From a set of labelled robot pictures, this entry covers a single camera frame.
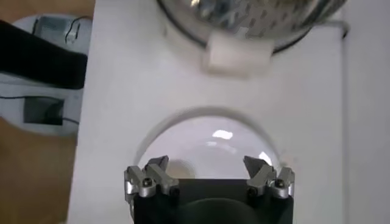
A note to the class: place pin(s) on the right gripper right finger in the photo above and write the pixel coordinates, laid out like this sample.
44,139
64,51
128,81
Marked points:
265,179

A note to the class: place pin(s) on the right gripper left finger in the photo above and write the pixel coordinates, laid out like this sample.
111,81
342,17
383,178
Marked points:
152,181

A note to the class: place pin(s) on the stainless steel steamer basket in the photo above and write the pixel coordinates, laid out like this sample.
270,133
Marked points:
259,15

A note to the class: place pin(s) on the white round plate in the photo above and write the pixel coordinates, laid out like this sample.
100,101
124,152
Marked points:
210,146

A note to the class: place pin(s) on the cream electric cooking pot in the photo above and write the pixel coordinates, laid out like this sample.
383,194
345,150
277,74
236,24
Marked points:
237,56

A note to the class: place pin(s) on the black robot torso column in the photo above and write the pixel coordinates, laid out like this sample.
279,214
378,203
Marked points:
39,58

